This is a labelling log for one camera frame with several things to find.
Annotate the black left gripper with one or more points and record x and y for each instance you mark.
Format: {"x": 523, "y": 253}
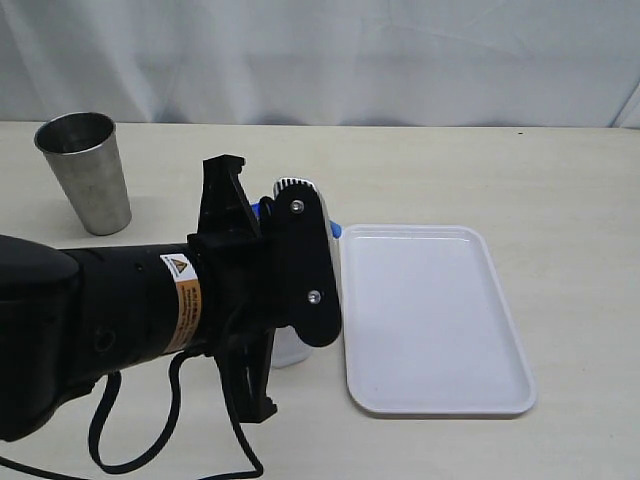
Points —
{"x": 233, "y": 260}

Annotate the blue plastic container lid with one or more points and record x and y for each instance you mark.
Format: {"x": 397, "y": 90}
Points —
{"x": 336, "y": 230}

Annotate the clear plastic measuring container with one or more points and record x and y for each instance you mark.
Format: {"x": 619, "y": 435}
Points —
{"x": 288, "y": 348}

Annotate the stainless steel cup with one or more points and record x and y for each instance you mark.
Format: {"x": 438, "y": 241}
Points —
{"x": 82, "y": 151}

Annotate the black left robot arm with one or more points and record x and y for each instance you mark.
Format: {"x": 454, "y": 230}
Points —
{"x": 71, "y": 316}

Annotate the white rectangular plastic tray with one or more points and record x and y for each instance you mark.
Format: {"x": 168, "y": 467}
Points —
{"x": 428, "y": 331}

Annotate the white backdrop curtain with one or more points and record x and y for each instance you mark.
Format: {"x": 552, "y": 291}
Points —
{"x": 376, "y": 63}

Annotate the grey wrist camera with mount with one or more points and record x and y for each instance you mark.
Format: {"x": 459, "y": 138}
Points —
{"x": 296, "y": 222}

